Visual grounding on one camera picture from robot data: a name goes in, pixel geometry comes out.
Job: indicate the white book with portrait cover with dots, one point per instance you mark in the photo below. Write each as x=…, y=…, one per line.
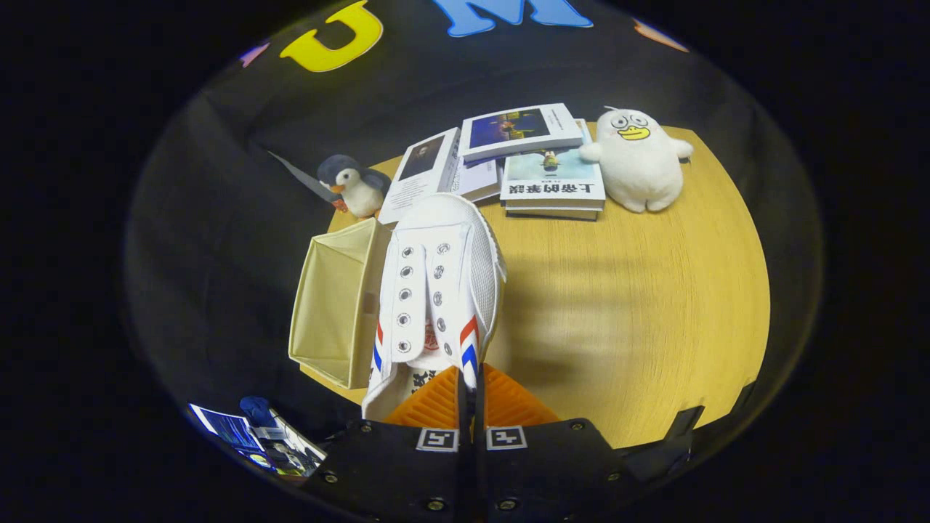
x=418, y=174

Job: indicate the lit computer screen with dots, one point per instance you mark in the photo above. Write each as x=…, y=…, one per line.
x=225, y=428

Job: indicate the book with pale sky cover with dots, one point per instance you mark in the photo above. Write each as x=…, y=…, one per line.
x=552, y=181

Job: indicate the white duck plush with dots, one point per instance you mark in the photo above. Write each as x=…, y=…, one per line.
x=643, y=171

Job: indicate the blue grey penguin plush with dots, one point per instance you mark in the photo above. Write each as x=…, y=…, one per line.
x=360, y=190

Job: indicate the small blue cloth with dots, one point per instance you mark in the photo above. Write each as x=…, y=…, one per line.
x=256, y=410

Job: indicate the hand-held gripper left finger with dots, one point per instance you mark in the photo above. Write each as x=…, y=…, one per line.
x=407, y=472

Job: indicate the book with dark blue cover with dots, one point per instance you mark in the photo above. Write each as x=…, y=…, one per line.
x=508, y=129

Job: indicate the plain white booklet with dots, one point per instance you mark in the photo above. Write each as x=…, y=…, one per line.
x=476, y=178

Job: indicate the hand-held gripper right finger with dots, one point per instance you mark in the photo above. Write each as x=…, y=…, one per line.
x=545, y=472

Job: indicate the beige fabric storage box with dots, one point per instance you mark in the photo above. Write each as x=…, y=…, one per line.
x=334, y=298

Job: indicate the white canvas shoe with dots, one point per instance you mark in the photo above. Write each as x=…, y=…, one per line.
x=436, y=254

